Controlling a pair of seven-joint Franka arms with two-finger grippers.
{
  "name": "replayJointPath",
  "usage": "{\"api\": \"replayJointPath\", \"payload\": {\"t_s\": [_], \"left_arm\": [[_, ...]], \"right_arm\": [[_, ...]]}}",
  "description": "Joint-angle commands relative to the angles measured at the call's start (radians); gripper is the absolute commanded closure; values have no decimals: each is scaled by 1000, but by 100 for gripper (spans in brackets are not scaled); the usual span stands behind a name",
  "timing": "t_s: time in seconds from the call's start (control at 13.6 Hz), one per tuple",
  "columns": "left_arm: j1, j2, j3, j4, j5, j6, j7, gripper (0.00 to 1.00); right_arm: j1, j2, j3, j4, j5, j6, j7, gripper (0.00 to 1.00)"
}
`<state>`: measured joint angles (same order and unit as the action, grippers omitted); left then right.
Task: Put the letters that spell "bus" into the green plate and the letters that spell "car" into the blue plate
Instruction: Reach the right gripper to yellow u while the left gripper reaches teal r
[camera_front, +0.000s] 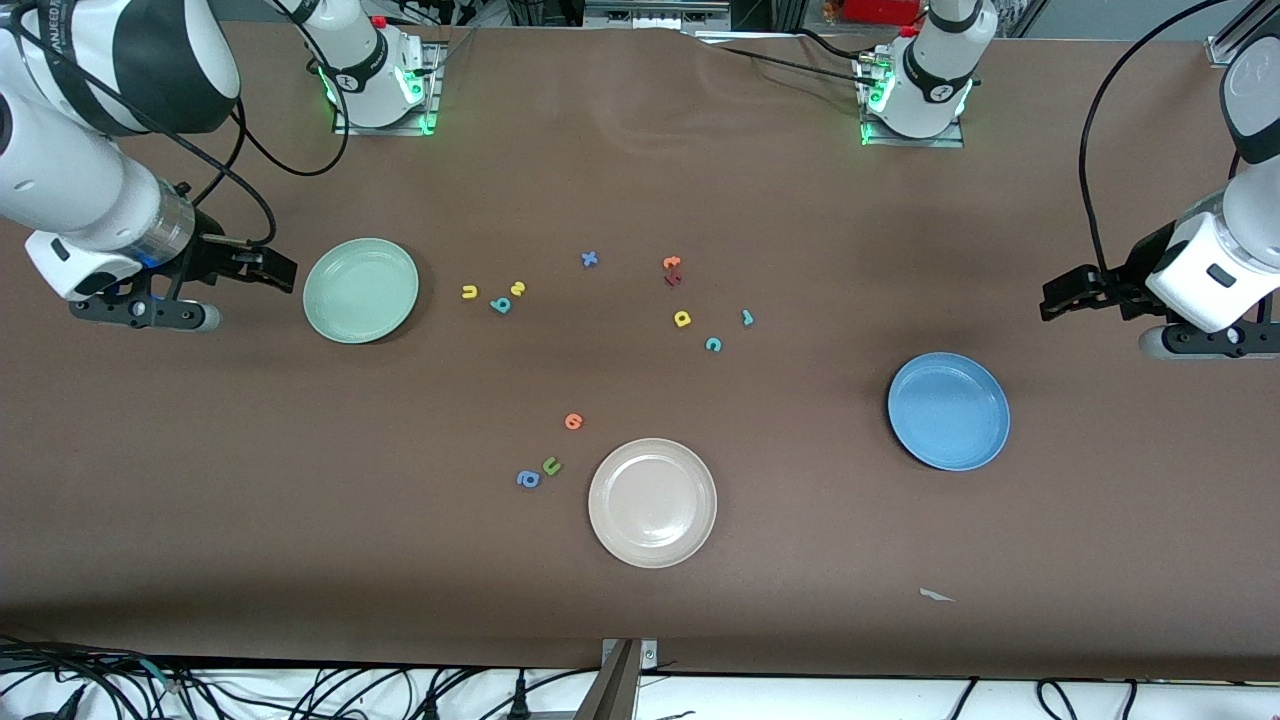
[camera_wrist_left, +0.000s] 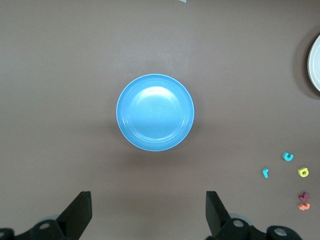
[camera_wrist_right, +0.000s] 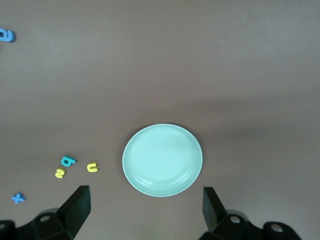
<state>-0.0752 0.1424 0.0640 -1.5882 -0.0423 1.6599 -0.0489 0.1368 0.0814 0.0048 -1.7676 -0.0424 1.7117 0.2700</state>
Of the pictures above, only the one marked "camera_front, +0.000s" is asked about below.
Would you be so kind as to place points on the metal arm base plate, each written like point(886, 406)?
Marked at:
point(433, 75)
point(915, 142)

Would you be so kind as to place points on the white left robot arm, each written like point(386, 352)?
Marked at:
point(935, 60)

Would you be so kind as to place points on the small metal corner bracket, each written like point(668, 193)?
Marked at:
point(648, 655)

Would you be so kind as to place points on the white paper scrap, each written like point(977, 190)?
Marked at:
point(933, 596)

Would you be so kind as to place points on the aluminium frame rail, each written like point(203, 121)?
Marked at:
point(1228, 45)

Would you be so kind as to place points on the pale green plate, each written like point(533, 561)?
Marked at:
point(360, 290)

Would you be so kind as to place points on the brown table cover sheet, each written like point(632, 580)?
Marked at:
point(800, 200)

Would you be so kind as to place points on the red box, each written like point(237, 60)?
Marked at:
point(880, 10)

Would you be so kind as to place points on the grey equipment housing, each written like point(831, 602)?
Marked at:
point(650, 12)

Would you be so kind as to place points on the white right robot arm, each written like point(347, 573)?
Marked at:
point(70, 170)

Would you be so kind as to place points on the aluminium profile post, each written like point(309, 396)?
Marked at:
point(612, 690)

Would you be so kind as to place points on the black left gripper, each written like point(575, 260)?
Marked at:
point(1130, 272)

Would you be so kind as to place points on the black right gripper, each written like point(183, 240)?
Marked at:
point(212, 256)

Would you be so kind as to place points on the blue plate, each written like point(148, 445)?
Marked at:
point(948, 411)

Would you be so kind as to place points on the beige plate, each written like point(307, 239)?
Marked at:
point(652, 503)

